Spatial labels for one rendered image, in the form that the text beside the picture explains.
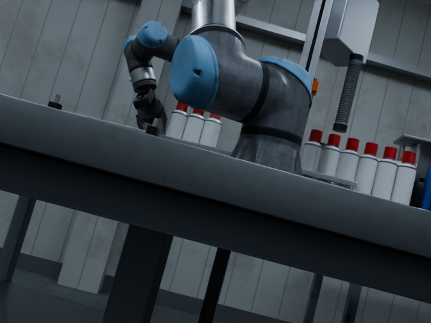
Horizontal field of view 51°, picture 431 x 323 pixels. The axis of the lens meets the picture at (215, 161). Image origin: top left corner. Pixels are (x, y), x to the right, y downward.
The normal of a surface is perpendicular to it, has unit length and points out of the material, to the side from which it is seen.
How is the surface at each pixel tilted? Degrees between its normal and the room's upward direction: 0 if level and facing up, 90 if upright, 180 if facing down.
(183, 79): 98
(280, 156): 71
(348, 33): 90
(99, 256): 90
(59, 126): 90
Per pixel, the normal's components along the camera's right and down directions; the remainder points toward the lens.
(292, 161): 0.62, -0.27
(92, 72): 0.07, -0.10
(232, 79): 0.41, 0.11
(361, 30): 0.72, 0.11
